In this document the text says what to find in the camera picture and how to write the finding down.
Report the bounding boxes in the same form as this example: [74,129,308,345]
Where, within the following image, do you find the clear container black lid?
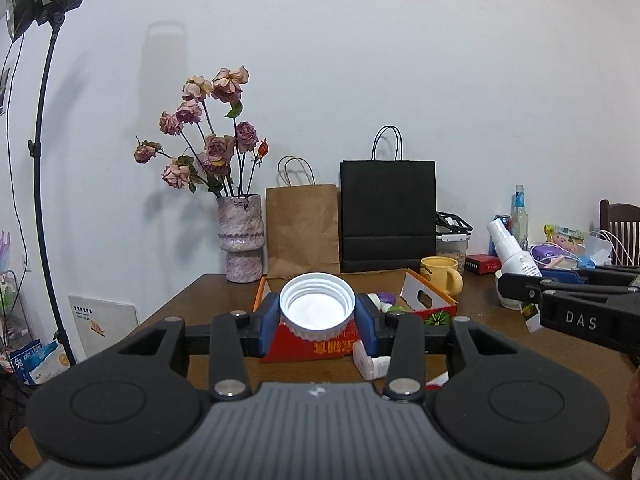
[435,210,473,273]

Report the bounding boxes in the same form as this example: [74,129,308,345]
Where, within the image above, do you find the small red box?
[465,255,502,276]

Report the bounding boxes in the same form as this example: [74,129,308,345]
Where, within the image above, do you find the blue white packet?
[10,340,71,386]

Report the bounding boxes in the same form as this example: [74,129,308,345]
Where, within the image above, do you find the black paper bag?
[340,126,437,275]

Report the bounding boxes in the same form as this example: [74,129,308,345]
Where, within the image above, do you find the blue drink can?
[492,215,513,256]

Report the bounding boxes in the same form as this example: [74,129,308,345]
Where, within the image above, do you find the white flat panel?
[69,295,139,361]

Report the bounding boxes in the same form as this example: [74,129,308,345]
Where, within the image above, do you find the pink speckled vase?
[216,194,266,283]

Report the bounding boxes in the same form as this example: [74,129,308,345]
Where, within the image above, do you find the yellow mug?
[420,256,465,295]

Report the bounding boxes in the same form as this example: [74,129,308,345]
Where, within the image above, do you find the white bowl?
[495,270,526,311]

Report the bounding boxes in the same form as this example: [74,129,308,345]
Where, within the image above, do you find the wooden chair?
[599,199,640,266]

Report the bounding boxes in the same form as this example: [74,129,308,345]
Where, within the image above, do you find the white spray bottle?
[487,217,546,333]

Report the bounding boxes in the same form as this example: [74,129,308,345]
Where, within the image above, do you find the white screw lid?
[279,272,357,345]

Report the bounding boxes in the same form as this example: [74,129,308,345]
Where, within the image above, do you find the clear glass bottle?
[510,185,530,251]

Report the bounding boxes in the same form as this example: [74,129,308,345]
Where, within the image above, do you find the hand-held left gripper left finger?
[117,294,280,402]

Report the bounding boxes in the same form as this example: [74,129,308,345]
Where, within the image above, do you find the colourful snack packet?
[545,225,586,246]

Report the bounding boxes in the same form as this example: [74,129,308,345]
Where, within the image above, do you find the brown paper bag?
[265,156,341,281]

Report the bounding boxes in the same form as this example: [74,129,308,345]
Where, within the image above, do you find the small white box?
[352,342,451,391]

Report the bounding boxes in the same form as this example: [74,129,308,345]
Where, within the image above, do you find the wire rack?
[0,270,31,356]

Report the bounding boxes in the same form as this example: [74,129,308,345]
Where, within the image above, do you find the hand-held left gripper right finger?
[356,294,521,402]

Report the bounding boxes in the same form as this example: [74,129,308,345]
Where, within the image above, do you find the red cardboard box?
[252,268,458,363]

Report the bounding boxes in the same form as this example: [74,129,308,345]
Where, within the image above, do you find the black light cable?
[0,39,31,272]

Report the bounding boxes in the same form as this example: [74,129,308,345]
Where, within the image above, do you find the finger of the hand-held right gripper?
[498,274,640,306]
[542,265,640,283]

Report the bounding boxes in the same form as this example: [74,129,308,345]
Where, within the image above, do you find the dried pink roses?
[134,65,271,198]

